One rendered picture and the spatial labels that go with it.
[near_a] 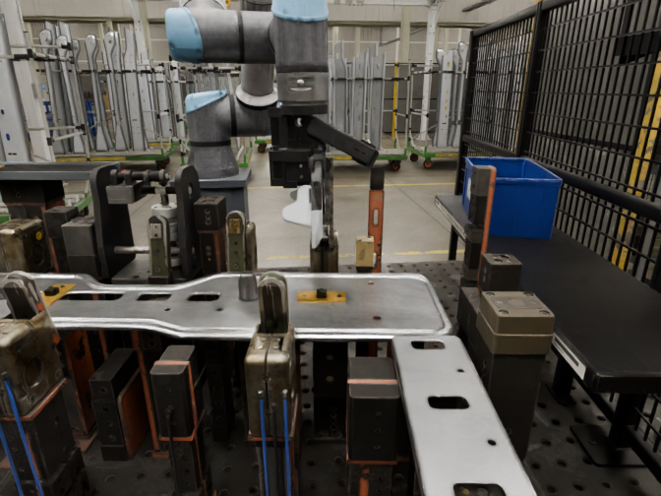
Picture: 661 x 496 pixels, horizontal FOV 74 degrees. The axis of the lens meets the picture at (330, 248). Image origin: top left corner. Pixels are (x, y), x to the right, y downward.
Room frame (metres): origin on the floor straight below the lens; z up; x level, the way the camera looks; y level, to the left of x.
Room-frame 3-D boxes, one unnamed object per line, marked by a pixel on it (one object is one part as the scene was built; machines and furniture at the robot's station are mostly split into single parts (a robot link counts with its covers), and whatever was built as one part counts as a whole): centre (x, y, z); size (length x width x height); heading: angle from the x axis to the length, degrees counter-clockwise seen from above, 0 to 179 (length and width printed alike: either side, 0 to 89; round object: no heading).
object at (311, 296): (0.68, 0.02, 1.01); 0.08 x 0.04 x 0.01; 89
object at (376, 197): (0.83, -0.09, 0.95); 0.03 x 0.01 x 0.50; 89
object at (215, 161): (1.29, 0.35, 1.15); 0.15 x 0.15 x 0.10
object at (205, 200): (0.90, 0.25, 0.91); 0.07 x 0.05 x 0.42; 179
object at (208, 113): (1.29, 0.34, 1.27); 0.13 x 0.12 x 0.14; 105
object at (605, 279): (0.87, -0.42, 1.02); 0.90 x 0.22 x 0.03; 179
